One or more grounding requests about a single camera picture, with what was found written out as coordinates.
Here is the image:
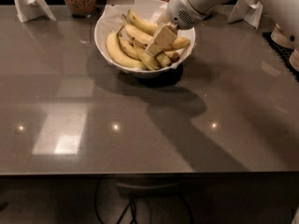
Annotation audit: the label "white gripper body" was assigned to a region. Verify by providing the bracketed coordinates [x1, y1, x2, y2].
[161, 0, 206, 30]

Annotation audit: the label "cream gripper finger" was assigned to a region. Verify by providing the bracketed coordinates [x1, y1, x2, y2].
[144, 22, 178, 56]

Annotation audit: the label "curved yellow banana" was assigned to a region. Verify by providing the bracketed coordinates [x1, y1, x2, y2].
[127, 9, 158, 35]

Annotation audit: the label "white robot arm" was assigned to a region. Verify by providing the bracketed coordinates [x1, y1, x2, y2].
[157, 0, 299, 70]

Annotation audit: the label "small right yellow banana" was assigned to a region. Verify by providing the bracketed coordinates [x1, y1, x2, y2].
[165, 51, 180, 62]

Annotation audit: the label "small yellow banana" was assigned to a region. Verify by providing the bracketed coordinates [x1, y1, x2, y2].
[119, 36, 139, 60]
[165, 51, 180, 62]

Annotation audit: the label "short yellow banana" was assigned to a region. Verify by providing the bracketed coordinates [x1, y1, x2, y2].
[156, 52, 172, 67]

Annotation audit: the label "long spotted yellow banana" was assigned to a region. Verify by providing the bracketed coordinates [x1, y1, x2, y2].
[121, 14, 190, 51]

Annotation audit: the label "middle yellow-green banana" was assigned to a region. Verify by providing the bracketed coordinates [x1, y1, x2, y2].
[134, 44, 160, 71]

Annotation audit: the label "small inner yellow banana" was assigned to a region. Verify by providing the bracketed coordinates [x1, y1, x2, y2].
[119, 36, 139, 60]

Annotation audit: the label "left outer yellow banana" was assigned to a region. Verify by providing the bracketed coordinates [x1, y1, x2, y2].
[106, 25, 147, 70]

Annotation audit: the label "white paper bowl liner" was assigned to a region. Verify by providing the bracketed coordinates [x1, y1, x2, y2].
[94, 0, 195, 77]

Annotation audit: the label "white ceramic bowl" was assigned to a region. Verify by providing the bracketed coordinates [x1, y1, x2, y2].
[94, 0, 195, 78]

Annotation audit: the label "right white folded stand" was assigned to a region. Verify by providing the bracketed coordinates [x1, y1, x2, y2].
[227, 0, 263, 29]

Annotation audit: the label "white folded stand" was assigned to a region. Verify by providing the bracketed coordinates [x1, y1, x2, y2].
[227, 0, 263, 29]
[14, 0, 56, 22]

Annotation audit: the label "black mat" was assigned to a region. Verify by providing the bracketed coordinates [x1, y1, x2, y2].
[262, 32, 299, 82]

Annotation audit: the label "left white folded stand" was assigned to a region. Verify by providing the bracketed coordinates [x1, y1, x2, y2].
[14, 0, 56, 22]

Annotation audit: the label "grey box under table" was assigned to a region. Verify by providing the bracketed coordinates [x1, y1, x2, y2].
[116, 180, 179, 196]

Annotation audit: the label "black cables under table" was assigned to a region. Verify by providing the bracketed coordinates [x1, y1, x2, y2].
[93, 178, 195, 224]

